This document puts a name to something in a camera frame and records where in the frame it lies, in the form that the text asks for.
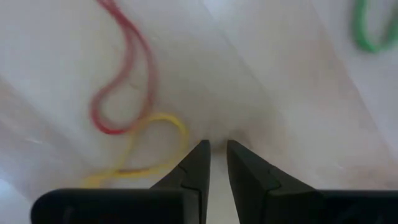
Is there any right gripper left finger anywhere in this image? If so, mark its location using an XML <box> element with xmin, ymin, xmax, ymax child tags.
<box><xmin>150</xmin><ymin>139</ymin><xmax>212</xmax><ymax>224</ymax></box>

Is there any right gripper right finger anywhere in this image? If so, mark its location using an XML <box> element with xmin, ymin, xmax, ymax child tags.
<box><xmin>226</xmin><ymin>139</ymin><xmax>325</xmax><ymax>224</ymax></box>

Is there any yellow rubber band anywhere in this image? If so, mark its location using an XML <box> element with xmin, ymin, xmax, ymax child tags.
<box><xmin>79</xmin><ymin>113</ymin><xmax>190</xmax><ymax>189</ymax></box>

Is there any red rubber band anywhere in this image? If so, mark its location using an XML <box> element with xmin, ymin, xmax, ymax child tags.
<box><xmin>89</xmin><ymin>0</ymin><xmax>158</xmax><ymax>136</ymax></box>

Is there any green rubber band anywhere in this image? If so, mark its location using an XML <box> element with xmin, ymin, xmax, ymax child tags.
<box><xmin>351</xmin><ymin>0</ymin><xmax>398</xmax><ymax>53</ymax></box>

